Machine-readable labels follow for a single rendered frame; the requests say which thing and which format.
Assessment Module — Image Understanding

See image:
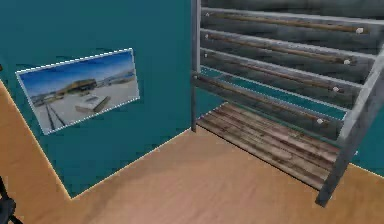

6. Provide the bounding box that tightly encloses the grey metal shelf rack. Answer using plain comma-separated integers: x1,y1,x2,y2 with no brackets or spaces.
190,0,384,208

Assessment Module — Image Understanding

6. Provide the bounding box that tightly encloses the black object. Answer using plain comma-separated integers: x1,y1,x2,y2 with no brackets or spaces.
0,175,24,224

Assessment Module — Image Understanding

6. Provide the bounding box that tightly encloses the framed landscape wall picture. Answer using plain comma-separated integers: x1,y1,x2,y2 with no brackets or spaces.
15,47,141,136

